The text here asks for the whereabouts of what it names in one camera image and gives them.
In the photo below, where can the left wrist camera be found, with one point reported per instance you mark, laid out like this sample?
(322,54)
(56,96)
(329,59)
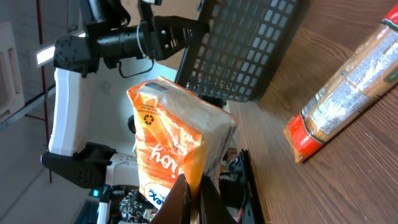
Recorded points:
(145,8)

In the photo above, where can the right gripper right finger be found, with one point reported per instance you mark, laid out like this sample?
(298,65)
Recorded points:
(212,210)

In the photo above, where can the small orange snack packet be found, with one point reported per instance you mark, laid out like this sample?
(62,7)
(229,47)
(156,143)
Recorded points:
(176,133)

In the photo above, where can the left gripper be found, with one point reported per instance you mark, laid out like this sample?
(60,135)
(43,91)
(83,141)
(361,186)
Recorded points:
(164,36)

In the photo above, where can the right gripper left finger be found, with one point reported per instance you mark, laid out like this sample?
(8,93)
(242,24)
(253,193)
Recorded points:
(175,207)

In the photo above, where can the orange noodle package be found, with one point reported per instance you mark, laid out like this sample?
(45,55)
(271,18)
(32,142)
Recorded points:
(355,86)

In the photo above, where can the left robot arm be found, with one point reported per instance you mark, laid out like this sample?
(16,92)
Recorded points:
(109,38)

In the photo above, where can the dark grey plastic basket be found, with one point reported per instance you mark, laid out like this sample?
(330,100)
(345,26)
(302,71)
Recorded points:
(238,58)

